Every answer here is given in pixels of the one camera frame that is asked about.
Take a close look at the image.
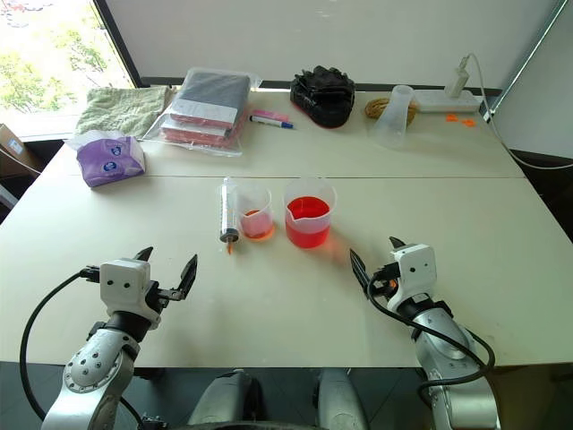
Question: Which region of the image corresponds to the large beaker red liquid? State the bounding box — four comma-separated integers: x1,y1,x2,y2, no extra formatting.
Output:
282,176,338,249

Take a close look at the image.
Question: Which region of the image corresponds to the dark grey rounded shape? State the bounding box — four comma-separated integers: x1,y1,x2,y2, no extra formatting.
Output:
312,367,369,430
186,368,257,427

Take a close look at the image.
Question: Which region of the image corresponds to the clear bag of notebooks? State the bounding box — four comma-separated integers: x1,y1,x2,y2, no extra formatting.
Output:
143,66,263,159

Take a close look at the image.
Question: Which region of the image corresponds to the white power strip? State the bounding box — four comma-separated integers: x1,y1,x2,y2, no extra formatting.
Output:
410,89,481,115

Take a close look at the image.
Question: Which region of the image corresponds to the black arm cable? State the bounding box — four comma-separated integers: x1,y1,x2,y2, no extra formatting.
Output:
19,266,102,422
366,271,497,407

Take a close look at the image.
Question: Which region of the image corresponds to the white power cable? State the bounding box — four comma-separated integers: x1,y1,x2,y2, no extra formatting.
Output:
465,53,573,171

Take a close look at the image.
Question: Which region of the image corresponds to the white blue marker pen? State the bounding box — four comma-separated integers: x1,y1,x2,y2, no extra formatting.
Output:
248,114,297,132

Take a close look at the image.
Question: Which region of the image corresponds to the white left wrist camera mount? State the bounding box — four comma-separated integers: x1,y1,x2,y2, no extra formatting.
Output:
98,258,162,331

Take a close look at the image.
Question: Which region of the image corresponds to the pink marker pen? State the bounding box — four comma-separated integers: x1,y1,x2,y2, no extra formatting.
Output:
251,107,288,122

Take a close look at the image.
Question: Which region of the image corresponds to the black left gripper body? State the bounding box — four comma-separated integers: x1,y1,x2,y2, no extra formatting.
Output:
144,280,186,315

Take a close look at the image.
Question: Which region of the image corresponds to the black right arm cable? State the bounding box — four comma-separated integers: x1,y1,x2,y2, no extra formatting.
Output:
366,271,497,407

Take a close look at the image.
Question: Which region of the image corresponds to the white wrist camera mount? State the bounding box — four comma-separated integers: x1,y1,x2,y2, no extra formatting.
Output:
386,243,437,314
98,258,162,331

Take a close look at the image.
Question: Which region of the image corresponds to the clear syringe with orange tip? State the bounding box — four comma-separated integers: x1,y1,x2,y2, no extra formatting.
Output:
218,176,242,258

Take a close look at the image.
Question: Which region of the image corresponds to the purple tissue pack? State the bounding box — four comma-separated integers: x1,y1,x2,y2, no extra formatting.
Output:
65,133,148,189

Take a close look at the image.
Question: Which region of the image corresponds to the black window frame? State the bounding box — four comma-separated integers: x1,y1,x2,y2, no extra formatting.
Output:
92,0,145,90

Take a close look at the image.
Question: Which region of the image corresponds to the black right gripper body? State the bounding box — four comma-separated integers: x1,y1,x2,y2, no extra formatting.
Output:
369,262,402,293

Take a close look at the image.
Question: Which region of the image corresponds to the white charger plug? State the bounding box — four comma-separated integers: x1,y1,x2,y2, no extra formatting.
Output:
443,53,473,99

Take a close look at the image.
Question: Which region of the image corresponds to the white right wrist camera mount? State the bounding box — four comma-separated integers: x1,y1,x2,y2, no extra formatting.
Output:
386,243,437,314

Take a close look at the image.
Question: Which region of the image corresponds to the brown rope coil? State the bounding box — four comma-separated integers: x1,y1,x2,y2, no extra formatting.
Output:
363,97,420,123

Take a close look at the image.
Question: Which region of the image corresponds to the black gloves bundle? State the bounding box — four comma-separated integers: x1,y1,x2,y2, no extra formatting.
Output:
288,64,357,129

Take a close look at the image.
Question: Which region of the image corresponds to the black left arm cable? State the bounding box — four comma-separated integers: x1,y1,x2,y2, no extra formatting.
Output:
19,266,102,422

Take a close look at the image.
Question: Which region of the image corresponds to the silver metal pole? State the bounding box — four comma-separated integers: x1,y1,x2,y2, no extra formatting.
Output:
489,0,573,118

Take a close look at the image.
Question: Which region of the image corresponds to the small beaker orange liquid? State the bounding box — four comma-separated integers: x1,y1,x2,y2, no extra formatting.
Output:
234,183,276,244

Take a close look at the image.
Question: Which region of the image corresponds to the clear plastic conical flask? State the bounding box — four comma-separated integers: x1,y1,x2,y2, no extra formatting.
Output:
368,84,415,151

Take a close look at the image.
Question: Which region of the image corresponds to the green towel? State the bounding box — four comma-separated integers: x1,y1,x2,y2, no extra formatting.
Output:
74,85,175,140

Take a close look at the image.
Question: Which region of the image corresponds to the brown cardboard box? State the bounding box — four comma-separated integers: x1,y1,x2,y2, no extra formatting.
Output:
0,123,47,181

